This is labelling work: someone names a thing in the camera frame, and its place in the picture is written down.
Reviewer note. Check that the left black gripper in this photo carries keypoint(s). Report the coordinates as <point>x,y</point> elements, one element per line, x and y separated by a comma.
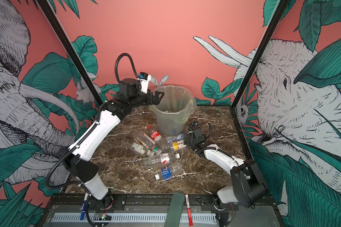
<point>157,98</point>

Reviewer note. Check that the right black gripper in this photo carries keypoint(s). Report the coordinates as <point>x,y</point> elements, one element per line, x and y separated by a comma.
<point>190,138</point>

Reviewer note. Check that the red white label water bottle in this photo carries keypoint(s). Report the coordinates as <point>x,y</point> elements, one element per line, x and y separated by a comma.
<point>161,160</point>

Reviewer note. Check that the blue label crushed bottle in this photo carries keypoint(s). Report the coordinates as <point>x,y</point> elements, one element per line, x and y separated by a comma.
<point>169,171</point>

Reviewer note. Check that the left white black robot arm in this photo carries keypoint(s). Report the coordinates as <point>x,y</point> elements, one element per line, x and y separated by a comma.
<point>76,158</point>

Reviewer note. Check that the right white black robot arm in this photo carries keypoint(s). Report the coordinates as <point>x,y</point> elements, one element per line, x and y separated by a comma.
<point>248,183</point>

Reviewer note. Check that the grey mesh waste bin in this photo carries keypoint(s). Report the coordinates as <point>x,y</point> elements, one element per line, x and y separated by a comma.
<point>170,119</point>

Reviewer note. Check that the translucent green bin liner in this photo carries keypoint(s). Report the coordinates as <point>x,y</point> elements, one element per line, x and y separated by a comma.
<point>173,102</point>

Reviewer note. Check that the yellow white label bottle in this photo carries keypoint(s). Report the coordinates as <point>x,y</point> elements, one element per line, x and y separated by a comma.
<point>177,145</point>

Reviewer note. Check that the clear bottle white cap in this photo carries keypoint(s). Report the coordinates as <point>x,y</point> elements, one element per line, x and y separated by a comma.
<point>175,138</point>

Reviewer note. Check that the red label cola bottle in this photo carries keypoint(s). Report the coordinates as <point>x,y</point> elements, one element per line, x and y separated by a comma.
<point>154,134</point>

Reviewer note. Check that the green label clear bottle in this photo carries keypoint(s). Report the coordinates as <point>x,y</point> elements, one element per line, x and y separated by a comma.
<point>154,151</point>

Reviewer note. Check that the large clear square bottle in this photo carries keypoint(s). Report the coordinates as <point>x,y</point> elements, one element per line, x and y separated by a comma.
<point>146,140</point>

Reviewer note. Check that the red marker pen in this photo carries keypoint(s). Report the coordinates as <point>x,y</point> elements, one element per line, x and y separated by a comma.
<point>189,210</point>

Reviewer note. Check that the green tape strip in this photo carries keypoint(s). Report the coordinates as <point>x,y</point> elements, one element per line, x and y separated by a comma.
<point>175,210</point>

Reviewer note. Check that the blue marker pen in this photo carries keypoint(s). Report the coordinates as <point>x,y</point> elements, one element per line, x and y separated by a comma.
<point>83,209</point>

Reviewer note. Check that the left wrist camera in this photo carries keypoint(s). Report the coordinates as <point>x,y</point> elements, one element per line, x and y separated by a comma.
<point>144,79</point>

